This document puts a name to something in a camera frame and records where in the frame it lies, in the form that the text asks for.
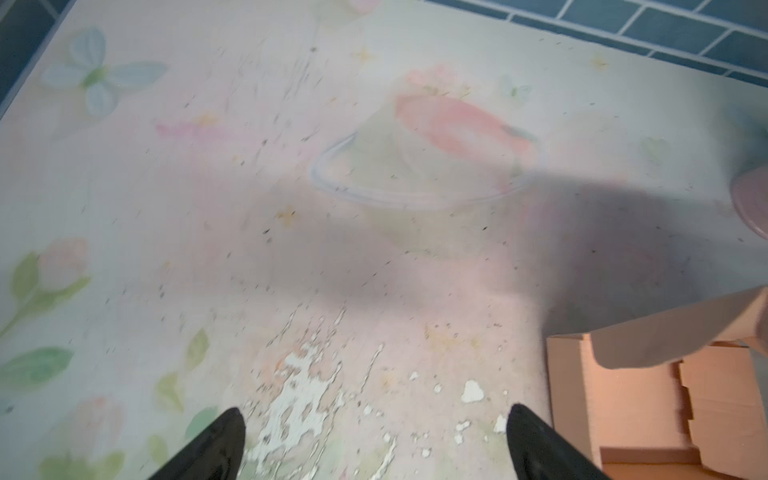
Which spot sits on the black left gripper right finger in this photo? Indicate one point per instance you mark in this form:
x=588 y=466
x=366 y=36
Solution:
x=539 y=452

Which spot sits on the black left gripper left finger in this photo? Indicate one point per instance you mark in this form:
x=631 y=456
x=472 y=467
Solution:
x=214 y=454

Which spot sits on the peach cardboard paper box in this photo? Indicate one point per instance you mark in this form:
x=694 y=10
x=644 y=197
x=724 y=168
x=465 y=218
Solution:
x=672 y=395

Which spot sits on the pink metal pen cup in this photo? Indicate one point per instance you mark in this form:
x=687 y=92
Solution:
x=749 y=194

